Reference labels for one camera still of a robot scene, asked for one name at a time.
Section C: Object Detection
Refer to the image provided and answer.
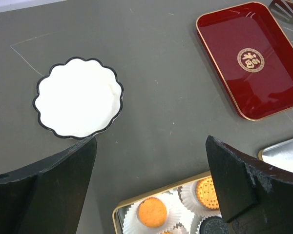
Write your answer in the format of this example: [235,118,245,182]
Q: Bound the orange cookie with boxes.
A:
[138,197,167,228]
[196,176,219,210]

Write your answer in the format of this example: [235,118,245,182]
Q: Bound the orange cookie top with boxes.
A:
[138,197,167,228]

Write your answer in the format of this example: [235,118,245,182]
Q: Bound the white paper cup bottom-right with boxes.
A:
[190,214,231,234]

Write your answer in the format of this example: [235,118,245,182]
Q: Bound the gold cookie tin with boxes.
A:
[112,172,229,234]

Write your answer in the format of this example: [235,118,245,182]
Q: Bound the red lacquer tray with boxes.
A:
[196,1,293,121]

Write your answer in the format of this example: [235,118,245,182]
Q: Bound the silver tin lid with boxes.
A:
[258,138,293,173]

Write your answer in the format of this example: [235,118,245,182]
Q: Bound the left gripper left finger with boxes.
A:
[0,137,97,234]

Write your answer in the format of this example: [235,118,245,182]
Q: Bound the white paper cup bottom-left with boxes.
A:
[160,223,189,234]

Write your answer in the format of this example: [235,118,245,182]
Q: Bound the black sandwich cookie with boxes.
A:
[200,216,231,234]

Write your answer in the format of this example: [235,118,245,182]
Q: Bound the white scalloped dish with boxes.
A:
[33,57,124,139]

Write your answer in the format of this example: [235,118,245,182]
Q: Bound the white paper cup top-right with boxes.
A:
[180,180,221,217]

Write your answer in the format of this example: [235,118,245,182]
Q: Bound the white paper cup top-left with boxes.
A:
[123,192,189,234]

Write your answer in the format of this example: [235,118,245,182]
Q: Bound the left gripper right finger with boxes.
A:
[206,136,293,234]

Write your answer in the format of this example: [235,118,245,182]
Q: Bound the metal tongs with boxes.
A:
[268,0,293,24]

